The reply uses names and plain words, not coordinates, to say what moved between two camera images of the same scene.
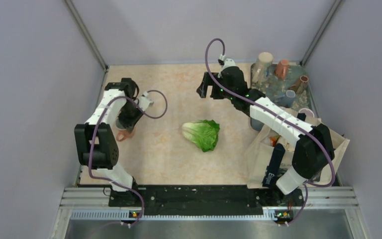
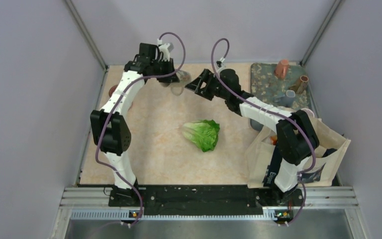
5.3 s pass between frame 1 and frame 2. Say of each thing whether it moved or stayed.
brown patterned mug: stayed
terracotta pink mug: stayed
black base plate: stayed
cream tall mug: moved
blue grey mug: stayed
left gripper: moved
